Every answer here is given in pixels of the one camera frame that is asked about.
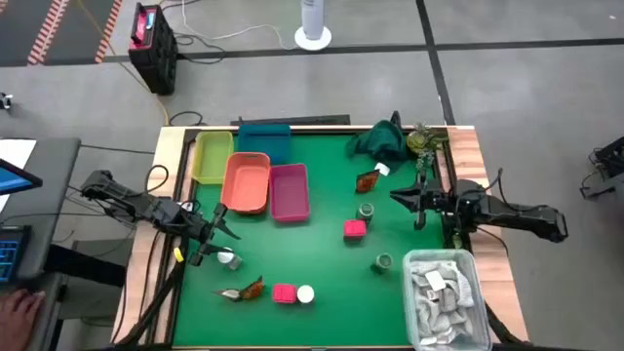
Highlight teal cloth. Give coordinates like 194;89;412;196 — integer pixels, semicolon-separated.
344;119;410;172

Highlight white paper sheet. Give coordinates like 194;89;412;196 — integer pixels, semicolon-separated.
0;138;38;170

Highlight clear plastic storage bin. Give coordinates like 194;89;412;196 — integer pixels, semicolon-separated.
402;248;492;351

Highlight potted succulent plant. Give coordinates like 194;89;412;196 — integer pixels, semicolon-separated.
406;122;450;172

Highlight teal plastic bin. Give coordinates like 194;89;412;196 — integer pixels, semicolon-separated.
237;123;293;166

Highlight white card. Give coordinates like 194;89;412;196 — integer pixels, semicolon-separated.
424;270;449;293

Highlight orange plastic bin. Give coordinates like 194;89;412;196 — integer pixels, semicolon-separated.
220;151;272;215

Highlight blue keyboard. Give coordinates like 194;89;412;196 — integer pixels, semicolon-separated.
0;224;31;284

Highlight yellow-green plastic bin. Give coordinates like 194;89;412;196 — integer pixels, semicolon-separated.
191;130;235;185

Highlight black frame strut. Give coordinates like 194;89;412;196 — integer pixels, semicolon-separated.
112;233;189;348

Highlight pink spice tin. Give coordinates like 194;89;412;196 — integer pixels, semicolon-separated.
271;283;298;305
342;218;368;241

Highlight white cable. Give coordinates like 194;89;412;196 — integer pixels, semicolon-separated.
179;0;298;51

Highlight grey cloths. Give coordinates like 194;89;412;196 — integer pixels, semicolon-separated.
409;259;477;346

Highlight person's hand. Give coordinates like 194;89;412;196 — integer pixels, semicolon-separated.
0;289;47;351

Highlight green table mat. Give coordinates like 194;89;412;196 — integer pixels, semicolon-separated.
171;130;448;348

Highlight orange seasoning packet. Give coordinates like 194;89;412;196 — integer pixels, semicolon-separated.
212;275;266;302
355;169;381;194

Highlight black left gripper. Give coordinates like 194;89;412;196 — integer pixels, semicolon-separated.
189;203;241;267

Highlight black cable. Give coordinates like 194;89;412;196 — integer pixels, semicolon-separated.
168;110;206;128
173;32;228;65

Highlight black flat bar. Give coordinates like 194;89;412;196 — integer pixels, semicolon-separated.
229;114;352;127

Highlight black equipment with cables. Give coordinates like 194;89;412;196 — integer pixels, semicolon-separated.
578;136;624;201

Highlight pink plastic bin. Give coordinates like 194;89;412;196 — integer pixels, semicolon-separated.
268;163;312;224

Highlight grey desk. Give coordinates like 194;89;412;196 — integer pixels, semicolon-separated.
0;137;82;284

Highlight yellow cable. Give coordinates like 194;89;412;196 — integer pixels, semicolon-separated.
72;0;171;126

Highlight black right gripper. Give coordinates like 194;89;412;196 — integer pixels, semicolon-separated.
389;170;457;230

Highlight white tower fan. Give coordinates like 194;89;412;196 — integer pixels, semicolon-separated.
293;0;333;52

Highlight tablet with blue screen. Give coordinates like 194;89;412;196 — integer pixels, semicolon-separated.
0;158;44;196

